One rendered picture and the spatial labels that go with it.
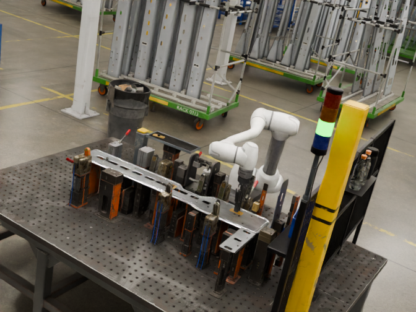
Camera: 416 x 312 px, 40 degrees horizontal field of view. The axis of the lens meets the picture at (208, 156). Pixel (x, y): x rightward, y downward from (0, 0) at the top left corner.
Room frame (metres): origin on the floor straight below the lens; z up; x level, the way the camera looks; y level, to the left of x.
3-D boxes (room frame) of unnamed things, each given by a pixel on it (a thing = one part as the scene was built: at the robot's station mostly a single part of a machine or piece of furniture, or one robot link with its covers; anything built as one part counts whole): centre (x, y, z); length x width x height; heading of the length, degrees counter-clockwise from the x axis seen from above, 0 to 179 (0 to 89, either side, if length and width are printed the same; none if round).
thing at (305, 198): (2.37, -0.47, 1.79); 0.07 x 0.07 x 0.57
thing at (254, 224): (3.39, 0.21, 1.00); 1.38 x 0.22 x 0.02; 65
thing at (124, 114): (6.40, 1.03, 0.36); 0.54 x 0.50 x 0.73; 151
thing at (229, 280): (2.94, -0.28, 0.84); 0.11 x 0.06 x 0.29; 155
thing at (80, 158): (3.46, 0.80, 0.88); 0.15 x 0.11 x 0.36; 155
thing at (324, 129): (2.37, -0.47, 1.90); 0.07 x 0.07 x 0.06
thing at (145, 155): (3.67, 0.42, 0.90); 0.13 x 0.10 x 0.41; 155
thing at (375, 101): (10.00, -2.47, 0.88); 1.91 x 1.00 x 1.76; 152
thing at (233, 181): (4.01, -0.28, 0.92); 0.18 x 0.16 x 0.22; 85
